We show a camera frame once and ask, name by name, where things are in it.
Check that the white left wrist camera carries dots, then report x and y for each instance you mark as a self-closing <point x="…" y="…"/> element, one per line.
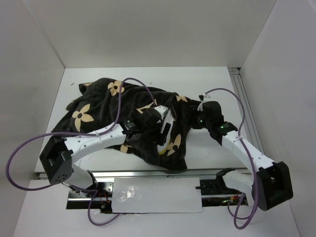
<point x="163" y="111"/>

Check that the black floral plush pillowcase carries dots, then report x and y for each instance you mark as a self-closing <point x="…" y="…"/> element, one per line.
<point x="106" y="99"/>

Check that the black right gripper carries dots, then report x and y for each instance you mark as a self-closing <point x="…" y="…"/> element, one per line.
<point x="203" y="111"/>

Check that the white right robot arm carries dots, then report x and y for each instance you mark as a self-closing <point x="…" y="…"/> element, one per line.
<point x="268" y="183"/>

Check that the aluminium side rail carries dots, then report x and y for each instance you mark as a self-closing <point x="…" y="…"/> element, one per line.
<point x="249" y="133"/>

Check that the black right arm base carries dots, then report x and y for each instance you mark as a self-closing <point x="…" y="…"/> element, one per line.
<point x="214" y="192"/>

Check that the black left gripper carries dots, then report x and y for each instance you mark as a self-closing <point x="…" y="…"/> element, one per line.
<point x="163" y="136"/>

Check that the aluminium front rail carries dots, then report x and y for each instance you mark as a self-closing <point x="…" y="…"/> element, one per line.
<point x="154" y="173"/>

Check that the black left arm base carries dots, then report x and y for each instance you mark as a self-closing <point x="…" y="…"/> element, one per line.
<point x="103" y="189"/>

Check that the white cover panel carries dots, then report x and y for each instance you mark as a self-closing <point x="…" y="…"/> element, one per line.
<point x="156" y="195"/>

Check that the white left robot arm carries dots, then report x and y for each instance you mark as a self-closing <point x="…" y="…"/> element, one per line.
<point x="60" y="154"/>

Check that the white pillow yellow edge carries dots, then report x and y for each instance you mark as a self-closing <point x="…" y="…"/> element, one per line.
<point x="164" y="148"/>

